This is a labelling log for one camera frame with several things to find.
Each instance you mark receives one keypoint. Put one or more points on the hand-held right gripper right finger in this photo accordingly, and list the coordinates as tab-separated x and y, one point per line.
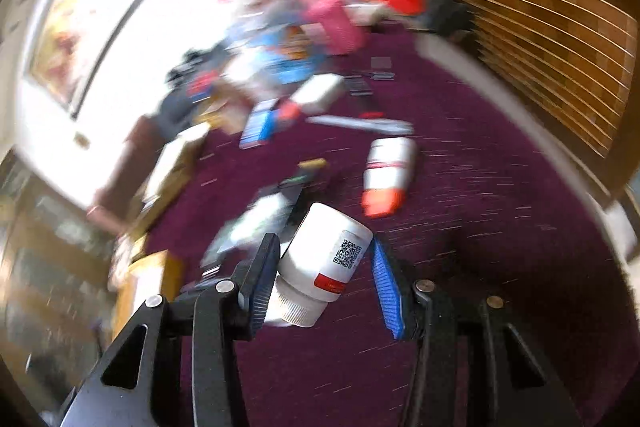
385	287

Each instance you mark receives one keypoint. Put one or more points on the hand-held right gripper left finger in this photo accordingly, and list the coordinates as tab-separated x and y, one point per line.
262	279

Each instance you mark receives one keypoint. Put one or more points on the white bottle with red label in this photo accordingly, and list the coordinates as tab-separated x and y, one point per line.
320	257

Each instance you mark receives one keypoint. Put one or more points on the yellow cardboard box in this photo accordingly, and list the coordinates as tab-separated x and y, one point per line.
147	279

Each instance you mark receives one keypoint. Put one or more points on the dark green tube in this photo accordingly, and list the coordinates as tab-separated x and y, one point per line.
295	181

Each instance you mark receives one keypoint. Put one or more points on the white bottle with orange cap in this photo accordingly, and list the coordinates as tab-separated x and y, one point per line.
387	167

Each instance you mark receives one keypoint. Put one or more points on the brown cardboard tray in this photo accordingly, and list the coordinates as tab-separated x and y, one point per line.
170	172

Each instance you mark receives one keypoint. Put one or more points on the small blue item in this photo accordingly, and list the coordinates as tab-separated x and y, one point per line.
257	127

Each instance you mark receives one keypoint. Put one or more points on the long white pen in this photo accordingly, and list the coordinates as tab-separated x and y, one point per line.
360	124

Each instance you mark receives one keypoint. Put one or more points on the small red item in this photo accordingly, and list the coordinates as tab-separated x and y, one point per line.
287	109

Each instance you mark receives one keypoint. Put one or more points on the maroon upholstered chair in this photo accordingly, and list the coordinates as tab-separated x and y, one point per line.
125	162

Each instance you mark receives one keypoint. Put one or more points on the small white box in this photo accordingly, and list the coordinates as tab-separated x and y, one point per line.
317	94

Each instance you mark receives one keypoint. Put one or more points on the blue label jar, red lid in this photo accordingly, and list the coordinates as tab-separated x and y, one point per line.
290	57

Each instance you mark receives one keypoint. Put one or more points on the pink plastic bottle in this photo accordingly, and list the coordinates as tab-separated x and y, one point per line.
332	24

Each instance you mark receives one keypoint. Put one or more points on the wooden slatted partition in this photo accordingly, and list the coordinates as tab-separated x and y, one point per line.
540	32

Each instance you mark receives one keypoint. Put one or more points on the framed wall picture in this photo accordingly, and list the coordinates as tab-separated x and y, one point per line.
85	7

